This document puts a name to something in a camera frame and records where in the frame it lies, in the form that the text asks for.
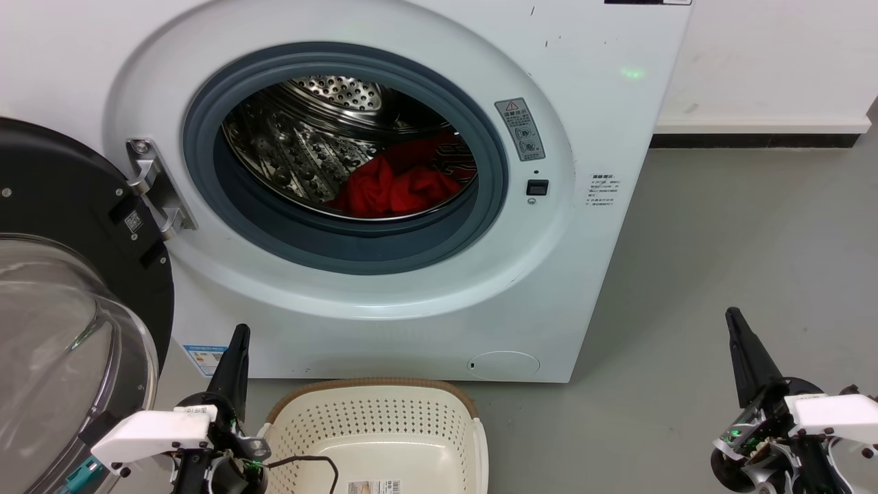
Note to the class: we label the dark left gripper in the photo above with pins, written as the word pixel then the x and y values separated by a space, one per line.
pixel 230 470

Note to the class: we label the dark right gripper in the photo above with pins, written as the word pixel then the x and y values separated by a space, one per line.
pixel 761 453

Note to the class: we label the red garment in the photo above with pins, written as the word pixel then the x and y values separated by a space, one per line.
pixel 384 192

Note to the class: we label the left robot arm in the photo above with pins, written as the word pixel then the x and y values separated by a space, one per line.
pixel 81 477

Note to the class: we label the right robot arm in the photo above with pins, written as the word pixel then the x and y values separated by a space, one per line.
pixel 865 473

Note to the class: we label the cream perforated laundry basket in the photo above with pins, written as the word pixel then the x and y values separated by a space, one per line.
pixel 384 432

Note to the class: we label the stainless steel washing machine drum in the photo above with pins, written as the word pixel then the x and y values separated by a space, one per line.
pixel 295 151

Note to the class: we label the black washer door with glass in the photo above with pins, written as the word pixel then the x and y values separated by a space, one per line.
pixel 55 206

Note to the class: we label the blue energy label sticker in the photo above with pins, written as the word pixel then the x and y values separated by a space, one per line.
pixel 204 358

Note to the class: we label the grey rubber door gasket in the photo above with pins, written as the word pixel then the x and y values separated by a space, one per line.
pixel 343 250

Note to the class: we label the white QR sticker on door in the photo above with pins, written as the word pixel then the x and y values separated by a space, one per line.
pixel 133 222

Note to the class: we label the silver metal door hinge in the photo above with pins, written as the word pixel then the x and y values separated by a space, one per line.
pixel 154 185

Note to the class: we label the small text label sticker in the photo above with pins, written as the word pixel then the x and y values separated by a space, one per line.
pixel 603 189

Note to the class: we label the round white filter cover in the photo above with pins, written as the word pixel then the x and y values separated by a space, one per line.
pixel 504 366

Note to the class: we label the black door latch slot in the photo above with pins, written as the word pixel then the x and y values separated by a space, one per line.
pixel 538 187

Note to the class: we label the white front-load washing machine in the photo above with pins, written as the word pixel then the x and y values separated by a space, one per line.
pixel 603 103

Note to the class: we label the grey warning sticker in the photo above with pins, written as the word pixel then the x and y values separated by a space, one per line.
pixel 520 129

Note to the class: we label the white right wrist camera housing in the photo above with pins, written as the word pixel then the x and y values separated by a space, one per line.
pixel 833 415

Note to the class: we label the black wall baseboard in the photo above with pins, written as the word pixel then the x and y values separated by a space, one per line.
pixel 754 140

